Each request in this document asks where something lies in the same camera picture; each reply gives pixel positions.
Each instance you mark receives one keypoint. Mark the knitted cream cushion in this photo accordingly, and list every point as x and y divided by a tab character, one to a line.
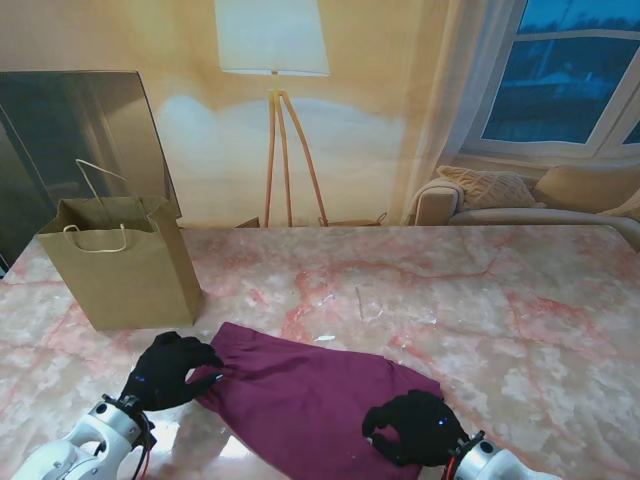
490	187

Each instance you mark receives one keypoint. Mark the dark mirror panel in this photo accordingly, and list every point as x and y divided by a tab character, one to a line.
50	125

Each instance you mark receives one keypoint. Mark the tripod floor lamp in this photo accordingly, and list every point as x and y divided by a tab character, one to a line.
272	35

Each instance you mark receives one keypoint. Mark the beige sofa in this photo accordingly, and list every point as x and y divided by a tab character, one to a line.
500	216

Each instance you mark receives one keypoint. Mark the white framed window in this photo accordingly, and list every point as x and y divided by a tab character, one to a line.
550	90

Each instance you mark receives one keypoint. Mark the sheer cream curtain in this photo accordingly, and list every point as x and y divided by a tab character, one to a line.
450	100

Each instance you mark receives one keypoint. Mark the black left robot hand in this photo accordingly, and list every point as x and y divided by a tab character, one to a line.
165	372

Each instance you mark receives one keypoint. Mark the kraft paper bag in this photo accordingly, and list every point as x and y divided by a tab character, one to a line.
130	280

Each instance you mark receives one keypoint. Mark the purple shorts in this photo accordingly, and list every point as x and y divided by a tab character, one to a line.
310	395

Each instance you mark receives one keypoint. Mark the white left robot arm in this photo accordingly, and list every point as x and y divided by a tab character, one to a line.
80	445

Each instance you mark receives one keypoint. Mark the plain tan cushion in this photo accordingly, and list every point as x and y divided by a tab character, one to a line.
590	190

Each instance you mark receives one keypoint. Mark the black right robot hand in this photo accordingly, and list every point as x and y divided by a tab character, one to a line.
420	430

